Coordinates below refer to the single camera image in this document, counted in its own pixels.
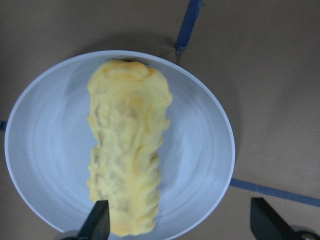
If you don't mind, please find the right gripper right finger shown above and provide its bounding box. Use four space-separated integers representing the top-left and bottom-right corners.
250 197 295 240

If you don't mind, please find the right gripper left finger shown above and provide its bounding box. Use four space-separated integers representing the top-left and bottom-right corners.
77 200 111 240

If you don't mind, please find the blue plate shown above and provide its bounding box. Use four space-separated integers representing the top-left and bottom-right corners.
4 50 236 240

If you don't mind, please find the yellow bread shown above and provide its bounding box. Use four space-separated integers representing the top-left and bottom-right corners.
87 59 173 237

